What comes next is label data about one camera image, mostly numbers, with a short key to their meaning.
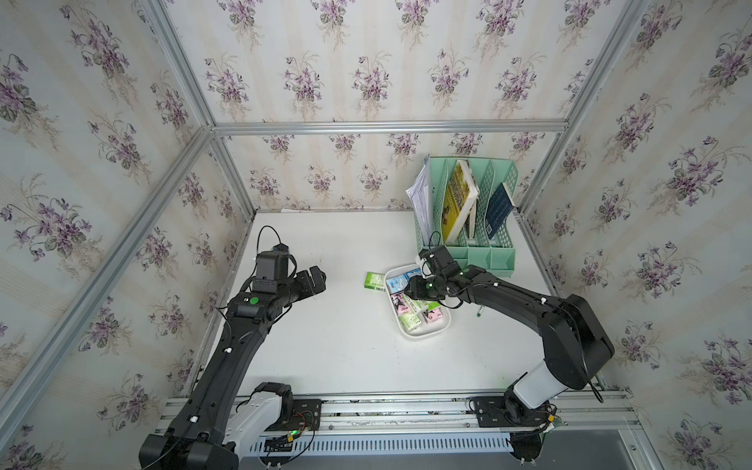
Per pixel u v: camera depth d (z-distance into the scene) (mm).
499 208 1045
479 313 905
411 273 948
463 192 928
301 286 675
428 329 874
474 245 1099
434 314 882
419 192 864
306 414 729
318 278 690
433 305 860
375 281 959
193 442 370
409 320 862
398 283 927
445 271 686
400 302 875
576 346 447
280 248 692
